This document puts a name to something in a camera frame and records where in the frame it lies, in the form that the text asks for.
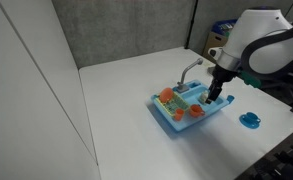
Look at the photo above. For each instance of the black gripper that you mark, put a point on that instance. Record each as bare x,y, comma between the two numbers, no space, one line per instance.
222,78

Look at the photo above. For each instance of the red orange toy food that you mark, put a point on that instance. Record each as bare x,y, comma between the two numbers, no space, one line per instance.
195,110

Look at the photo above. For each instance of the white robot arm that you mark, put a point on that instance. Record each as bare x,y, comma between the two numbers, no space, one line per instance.
269,36

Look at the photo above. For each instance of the cream toy soap bottle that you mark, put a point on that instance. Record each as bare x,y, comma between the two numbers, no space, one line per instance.
203,97

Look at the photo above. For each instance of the blue toy cup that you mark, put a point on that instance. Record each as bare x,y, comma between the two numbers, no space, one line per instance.
230,98

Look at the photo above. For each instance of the yellow dish rack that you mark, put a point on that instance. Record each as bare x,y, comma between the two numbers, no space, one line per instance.
181,104

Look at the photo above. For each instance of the grey toy faucet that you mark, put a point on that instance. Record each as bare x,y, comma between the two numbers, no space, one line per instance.
185,75

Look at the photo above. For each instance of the light blue toy sink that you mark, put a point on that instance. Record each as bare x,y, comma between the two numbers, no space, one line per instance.
186,123

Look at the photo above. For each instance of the blue toy saucer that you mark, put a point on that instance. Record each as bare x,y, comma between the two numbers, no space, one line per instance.
249,121

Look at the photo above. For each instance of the orange toy plate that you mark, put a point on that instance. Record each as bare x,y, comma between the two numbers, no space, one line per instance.
166,95

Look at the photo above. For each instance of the wooden toy shelf with bins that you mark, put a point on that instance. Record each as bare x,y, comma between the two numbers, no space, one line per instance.
216,36

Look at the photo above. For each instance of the black stand pole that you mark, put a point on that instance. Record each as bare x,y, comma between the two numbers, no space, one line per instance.
191,23

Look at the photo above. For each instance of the black equipment beside table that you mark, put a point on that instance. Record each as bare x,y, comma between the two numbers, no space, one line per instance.
279,156

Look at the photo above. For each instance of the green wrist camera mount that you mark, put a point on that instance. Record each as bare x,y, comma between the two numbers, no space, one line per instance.
251,80

